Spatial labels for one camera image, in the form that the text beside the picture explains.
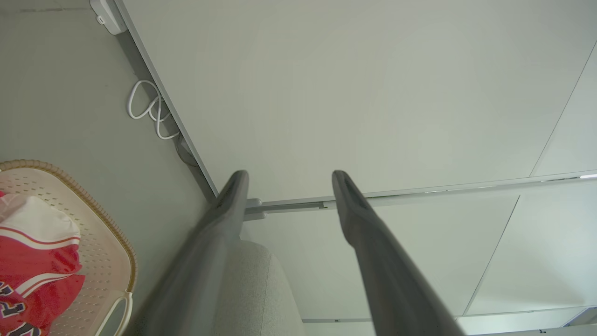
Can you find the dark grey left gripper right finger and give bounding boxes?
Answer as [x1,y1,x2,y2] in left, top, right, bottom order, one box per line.
[332,170,467,336]

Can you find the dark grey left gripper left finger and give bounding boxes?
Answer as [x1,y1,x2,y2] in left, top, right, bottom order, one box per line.
[124,170,250,336]

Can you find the red white sports jersey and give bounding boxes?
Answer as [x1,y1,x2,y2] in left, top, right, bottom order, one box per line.
[0,191,87,336]

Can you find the grey couch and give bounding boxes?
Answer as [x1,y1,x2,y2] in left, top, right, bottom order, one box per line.
[212,240,306,336]

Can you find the beige perforated laundry basket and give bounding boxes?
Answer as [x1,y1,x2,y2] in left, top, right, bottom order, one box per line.
[0,160,138,336]

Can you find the white power strip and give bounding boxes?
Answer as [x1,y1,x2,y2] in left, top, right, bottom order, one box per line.
[90,0,128,36]

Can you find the grey metal partition rail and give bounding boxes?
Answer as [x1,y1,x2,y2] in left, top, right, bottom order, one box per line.
[243,171,597,221]

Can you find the white looped cable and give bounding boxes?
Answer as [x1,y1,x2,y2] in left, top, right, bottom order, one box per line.
[127,79,180,140]

